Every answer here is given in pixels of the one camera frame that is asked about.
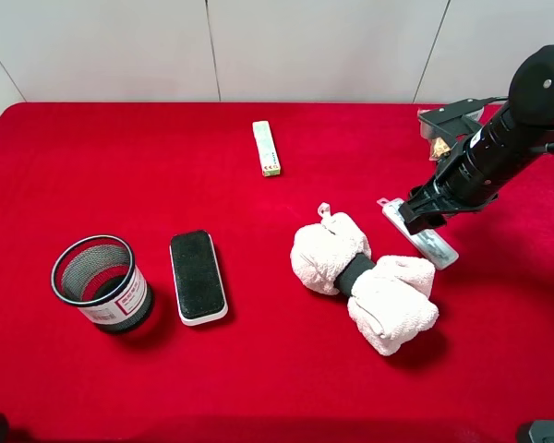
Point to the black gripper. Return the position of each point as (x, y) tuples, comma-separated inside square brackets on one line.
[(472, 178)]

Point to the white plastic tool case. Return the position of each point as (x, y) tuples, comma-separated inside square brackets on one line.
[(428, 242)]

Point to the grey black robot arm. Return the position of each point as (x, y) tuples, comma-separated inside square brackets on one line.
[(531, 99)]

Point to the wrapped snack package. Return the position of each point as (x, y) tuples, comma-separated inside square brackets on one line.
[(438, 147)]

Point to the pink rolled towel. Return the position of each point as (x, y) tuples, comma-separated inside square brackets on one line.
[(387, 298)]

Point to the green and white box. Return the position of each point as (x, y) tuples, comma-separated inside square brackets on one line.
[(268, 157)]

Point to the red tablecloth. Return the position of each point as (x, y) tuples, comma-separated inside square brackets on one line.
[(283, 364)]

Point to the dark base right corner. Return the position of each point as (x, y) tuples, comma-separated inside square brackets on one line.
[(538, 431)]

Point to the black and white eraser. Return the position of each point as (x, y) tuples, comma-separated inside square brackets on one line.
[(199, 290)]

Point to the black mesh pen holder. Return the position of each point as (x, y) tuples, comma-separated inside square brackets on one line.
[(99, 276)]

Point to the black camera bracket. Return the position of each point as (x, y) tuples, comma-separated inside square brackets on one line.
[(451, 121)]

